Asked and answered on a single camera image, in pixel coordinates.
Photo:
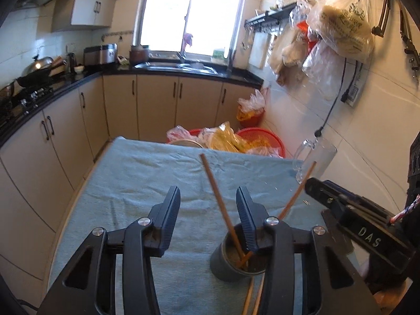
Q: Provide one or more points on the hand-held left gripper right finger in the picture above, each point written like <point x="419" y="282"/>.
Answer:
<point x="244" y="216"/>

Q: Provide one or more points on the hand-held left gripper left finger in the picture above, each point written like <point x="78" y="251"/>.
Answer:
<point x="165" y="226"/>

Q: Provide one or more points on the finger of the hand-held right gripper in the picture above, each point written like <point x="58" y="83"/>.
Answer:
<point x="320" y="192"/>

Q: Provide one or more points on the wooden chopstick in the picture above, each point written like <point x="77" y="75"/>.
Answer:
<point x="216" y="193"/>
<point x="258" y="305"/>
<point x="295" y="197"/>
<point x="247" y="297"/>

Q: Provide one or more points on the dark grey cup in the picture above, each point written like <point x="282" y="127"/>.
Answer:
<point x="223" y="264"/>

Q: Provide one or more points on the person's right hand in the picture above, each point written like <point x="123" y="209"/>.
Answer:
<point x="392" y="293"/>

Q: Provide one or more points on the clear glass mug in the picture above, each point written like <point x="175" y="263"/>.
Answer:
<point x="320" y="152"/>

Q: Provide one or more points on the blue-green towel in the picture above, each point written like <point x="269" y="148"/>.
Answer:
<point x="131" y="177"/>

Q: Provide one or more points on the large red basket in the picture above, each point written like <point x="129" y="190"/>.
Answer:
<point x="272" y="141"/>

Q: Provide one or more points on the plastic bags of yellow food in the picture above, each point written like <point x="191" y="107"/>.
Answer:
<point x="223" y="137"/>

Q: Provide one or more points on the red bucket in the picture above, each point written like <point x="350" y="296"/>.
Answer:
<point x="249" y="122"/>

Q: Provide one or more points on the plastic bag in bucket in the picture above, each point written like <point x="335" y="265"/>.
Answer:
<point x="252" y="101"/>

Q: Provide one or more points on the beige base cabinets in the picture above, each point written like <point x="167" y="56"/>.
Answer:
<point x="154" y="105"/>

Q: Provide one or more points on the bunch of hanging plastic bags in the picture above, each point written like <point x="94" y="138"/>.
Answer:
<point x="288" y="52"/>

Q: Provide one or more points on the white cutting board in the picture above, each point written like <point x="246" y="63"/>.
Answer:
<point x="259" y="51"/>

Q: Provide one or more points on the steel sink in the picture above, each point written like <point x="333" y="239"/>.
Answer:
<point x="164" y="66"/>

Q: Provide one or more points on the large hanging plastic bag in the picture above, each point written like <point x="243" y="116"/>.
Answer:
<point x="344" y="29"/>

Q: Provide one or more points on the black countertop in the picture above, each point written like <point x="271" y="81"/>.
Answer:
<point x="82" y="78"/>

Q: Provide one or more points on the brown pot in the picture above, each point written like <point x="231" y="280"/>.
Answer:
<point x="139" y="57"/>

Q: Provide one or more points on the sink faucet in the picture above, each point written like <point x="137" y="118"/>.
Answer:
<point x="182" y="55"/>

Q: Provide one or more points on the black hanging tool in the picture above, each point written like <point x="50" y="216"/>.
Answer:
<point x="408" y="44"/>

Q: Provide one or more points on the silver countertop appliance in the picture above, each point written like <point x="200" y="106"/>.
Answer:
<point x="100" y="55"/>

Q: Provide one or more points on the gas stove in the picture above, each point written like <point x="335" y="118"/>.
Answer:
<point x="29" y="96"/>

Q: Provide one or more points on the wok with metal lid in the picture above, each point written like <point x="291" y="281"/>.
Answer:
<point x="36" y="72"/>

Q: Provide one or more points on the kitchen window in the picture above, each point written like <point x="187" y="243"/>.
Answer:
<point x="170" y="13"/>

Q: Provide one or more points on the wall socket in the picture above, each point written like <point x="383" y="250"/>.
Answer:
<point x="356" y="93"/>

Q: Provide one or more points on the black wall shelf rack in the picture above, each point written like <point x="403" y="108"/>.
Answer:
<point x="262" y="18"/>

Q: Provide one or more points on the black wall hook rail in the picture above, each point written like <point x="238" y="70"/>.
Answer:
<point x="384" y="13"/>

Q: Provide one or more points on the white wall cabinets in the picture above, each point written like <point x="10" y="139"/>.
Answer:
<point x="88" y="10"/>

